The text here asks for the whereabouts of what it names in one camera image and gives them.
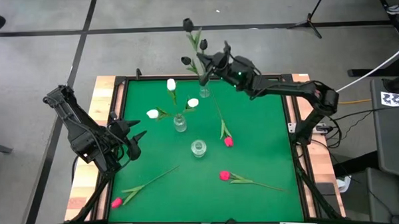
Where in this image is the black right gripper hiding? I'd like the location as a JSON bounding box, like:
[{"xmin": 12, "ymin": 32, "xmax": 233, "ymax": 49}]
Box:
[{"xmin": 196, "ymin": 51, "xmax": 256, "ymax": 90}]

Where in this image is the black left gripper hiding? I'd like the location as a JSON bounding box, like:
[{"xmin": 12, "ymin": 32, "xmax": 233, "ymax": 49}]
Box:
[{"xmin": 109, "ymin": 117, "xmax": 149, "ymax": 162}]

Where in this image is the black artificial tulip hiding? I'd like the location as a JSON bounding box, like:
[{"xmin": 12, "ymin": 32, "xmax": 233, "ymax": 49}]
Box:
[
  {"xmin": 182, "ymin": 17, "xmax": 207, "ymax": 88},
  {"xmin": 198, "ymin": 38, "xmax": 210, "ymax": 88},
  {"xmin": 180, "ymin": 55, "xmax": 207, "ymax": 90}
]

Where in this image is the white artificial tulip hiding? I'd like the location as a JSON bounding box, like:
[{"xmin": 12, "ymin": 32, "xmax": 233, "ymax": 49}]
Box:
[
  {"xmin": 166, "ymin": 78, "xmax": 180, "ymax": 119},
  {"xmin": 178, "ymin": 98, "xmax": 200, "ymax": 120},
  {"xmin": 146, "ymin": 106, "xmax": 179, "ymax": 123}
]

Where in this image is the red artificial tulip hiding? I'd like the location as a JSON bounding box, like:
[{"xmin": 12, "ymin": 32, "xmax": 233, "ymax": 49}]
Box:
[
  {"xmin": 211, "ymin": 93, "xmax": 235, "ymax": 148},
  {"xmin": 110, "ymin": 165, "xmax": 182, "ymax": 209},
  {"xmin": 218, "ymin": 168, "xmax": 285, "ymax": 194}
]

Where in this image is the slim clear glass vase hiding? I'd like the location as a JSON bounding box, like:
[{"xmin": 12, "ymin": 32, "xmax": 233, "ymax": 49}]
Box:
[{"xmin": 199, "ymin": 83, "xmax": 211, "ymax": 98}]

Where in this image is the ribbed glass vase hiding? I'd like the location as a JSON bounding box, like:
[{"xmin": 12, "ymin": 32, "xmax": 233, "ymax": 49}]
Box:
[{"xmin": 172, "ymin": 114, "xmax": 188, "ymax": 133}]

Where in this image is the diamond-cut glass vase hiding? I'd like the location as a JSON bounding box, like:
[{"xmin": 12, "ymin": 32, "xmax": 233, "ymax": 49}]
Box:
[{"xmin": 190, "ymin": 139, "xmax": 207, "ymax": 159}]

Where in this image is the green table mat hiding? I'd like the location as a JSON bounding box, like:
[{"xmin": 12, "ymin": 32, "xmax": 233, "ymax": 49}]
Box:
[{"xmin": 102, "ymin": 73, "xmax": 306, "ymax": 224}]

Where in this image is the black tripod stand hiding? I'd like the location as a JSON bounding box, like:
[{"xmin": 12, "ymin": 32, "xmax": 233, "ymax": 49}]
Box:
[{"xmin": 285, "ymin": 0, "xmax": 331, "ymax": 41}]

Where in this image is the printed marker tag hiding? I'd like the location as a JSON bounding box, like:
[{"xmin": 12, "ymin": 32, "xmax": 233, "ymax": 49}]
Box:
[{"xmin": 380, "ymin": 90, "xmax": 399, "ymax": 112}]

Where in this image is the grey desk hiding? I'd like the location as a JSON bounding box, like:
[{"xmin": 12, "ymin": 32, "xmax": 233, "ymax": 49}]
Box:
[{"xmin": 369, "ymin": 78, "xmax": 399, "ymax": 179}]

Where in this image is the black aluminium rig frame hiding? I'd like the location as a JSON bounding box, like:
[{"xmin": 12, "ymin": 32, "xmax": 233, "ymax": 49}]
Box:
[{"xmin": 0, "ymin": 59, "xmax": 390, "ymax": 224}]

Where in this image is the yellow hanging cable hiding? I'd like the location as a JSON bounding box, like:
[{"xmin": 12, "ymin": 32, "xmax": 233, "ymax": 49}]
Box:
[{"xmin": 338, "ymin": 98, "xmax": 373, "ymax": 105}]

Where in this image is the white cable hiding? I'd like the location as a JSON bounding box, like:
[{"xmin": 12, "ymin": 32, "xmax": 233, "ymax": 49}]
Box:
[{"xmin": 333, "ymin": 43, "xmax": 399, "ymax": 93}]

